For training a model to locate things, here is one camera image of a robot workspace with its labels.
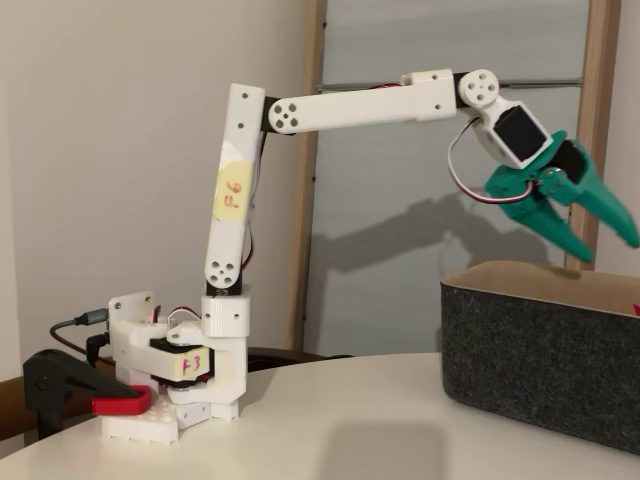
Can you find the grey felt box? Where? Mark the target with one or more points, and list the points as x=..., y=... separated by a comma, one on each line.
x=525, y=360

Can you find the metal rod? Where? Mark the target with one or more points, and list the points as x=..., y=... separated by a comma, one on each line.
x=550, y=81

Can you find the black clamp with red pad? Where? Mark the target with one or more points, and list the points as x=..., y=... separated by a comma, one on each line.
x=45, y=385

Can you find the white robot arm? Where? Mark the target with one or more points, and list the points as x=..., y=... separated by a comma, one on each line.
x=350, y=107

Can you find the wooden frame with frosted panel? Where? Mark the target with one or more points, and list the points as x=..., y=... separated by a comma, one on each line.
x=306, y=160

